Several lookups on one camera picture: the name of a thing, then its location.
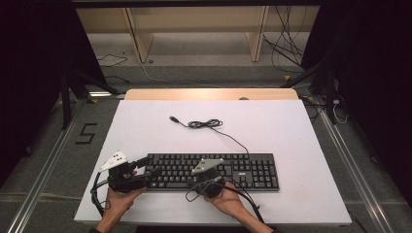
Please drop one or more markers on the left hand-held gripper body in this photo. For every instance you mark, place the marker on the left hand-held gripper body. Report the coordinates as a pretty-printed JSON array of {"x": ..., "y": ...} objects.
[{"x": 124, "y": 181}]

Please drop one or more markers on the short metal bar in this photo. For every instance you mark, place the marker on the short metal bar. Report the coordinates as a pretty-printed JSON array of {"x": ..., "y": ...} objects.
[{"x": 103, "y": 94}]

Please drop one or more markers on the black computer keyboard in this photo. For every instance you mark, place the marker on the black computer keyboard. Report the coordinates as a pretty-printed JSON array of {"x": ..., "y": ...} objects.
[{"x": 252, "y": 171}]

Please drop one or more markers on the person's right hand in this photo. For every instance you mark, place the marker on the person's right hand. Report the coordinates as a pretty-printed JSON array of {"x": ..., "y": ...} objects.
[{"x": 228, "y": 200}]

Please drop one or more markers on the dark curtain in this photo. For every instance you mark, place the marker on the dark curtain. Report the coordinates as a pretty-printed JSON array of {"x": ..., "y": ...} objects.
[
  {"x": 29, "y": 81},
  {"x": 379, "y": 81}
]

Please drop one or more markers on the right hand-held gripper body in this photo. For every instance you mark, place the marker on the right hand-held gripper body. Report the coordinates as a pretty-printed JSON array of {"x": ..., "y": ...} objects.
[{"x": 205, "y": 165}]

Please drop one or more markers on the white board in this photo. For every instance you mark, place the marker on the white board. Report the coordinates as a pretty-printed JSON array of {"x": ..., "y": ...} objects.
[{"x": 275, "y": 129}]

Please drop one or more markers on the long metal floor rail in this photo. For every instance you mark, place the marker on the long metal floor rail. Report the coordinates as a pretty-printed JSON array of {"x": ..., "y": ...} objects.
[
  {"x": 353, "y": 168},
  {"x": 42, "y": 181}
]

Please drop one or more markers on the light wooden table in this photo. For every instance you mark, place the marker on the light wooden table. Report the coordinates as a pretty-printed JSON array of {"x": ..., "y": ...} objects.
[{"x": 194, "y": 93}]

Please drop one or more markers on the person's left hand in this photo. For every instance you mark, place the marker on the person's left hand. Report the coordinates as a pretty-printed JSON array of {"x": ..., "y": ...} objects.
[{"x": 118, "y": 202}]

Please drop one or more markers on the black metal stand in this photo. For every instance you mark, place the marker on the black metal stand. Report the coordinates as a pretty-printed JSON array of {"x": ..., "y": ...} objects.
[
  {"x": 66, "y": 103},
  {"x": 329, "y": 97}
]

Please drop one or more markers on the light wooden shelf unit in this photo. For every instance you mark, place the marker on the light wooden shelf unit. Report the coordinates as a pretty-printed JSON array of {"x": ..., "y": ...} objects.
[{"x": 142, "y": 39}]

